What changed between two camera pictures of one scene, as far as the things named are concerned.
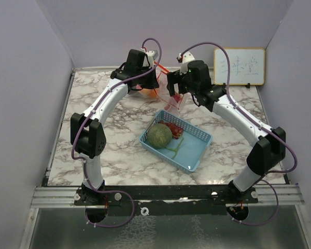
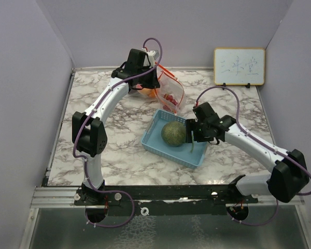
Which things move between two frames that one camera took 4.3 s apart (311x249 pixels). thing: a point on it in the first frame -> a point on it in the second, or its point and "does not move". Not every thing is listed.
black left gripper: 153,83 does not move
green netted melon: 159,136 -> 173,133
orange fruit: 151,92 does not move
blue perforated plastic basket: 185,152 does not move
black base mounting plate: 165,200 does not move
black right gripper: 174,77 -> 192,124
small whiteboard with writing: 246,66 does not move
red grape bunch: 177,130 -> 170,98
